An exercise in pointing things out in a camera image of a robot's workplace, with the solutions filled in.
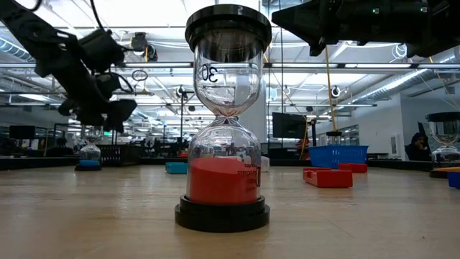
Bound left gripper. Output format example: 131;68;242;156
53;53;139;134

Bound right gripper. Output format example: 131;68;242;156
271;0;431;58

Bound white sand hourglass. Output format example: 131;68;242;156
325;129;344;147

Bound red sand hourglass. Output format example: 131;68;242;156
174;4;273;234

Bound red plastic pencil sharpener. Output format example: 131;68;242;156
338;162;369;174
302;167;354;189

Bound orange sand hourglass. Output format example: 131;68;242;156
425;111;460;180

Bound black plastic basket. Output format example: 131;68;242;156
96;143;144;167

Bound blue sand hourglass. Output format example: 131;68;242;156
74;124;105;173

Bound black light stand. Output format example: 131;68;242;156
175;84;189;145

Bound black desk monitor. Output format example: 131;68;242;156
9;124;36;140

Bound red chair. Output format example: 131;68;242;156
295;137;311;160

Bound blue plastic basket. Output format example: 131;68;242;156
308;144;370;171

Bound person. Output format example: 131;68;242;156
404;131;433;162

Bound blue flat card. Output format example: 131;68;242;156
446;171;460;190

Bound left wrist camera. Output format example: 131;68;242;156
78;28;126;73

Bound black aluminium table frame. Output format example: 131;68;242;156
0;155;460;173

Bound black overhead camera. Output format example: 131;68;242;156
129;31;159;63

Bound yellow cable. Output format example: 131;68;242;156
323;45;339;132

